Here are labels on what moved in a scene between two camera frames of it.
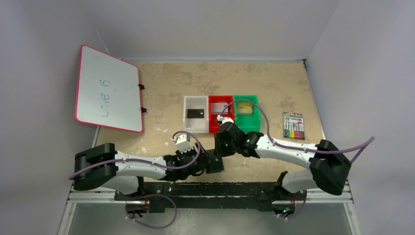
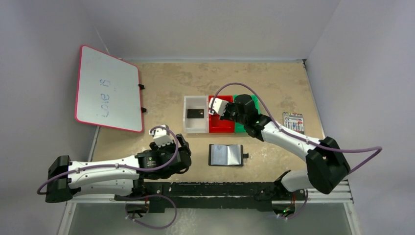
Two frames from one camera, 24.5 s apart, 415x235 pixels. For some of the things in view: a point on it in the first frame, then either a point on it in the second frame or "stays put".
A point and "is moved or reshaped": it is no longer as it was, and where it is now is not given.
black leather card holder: [215, 163] is moved or reshaped
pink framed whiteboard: [108, 91] stays put
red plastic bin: [213, 123] stays put
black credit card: [195, 113] stays put
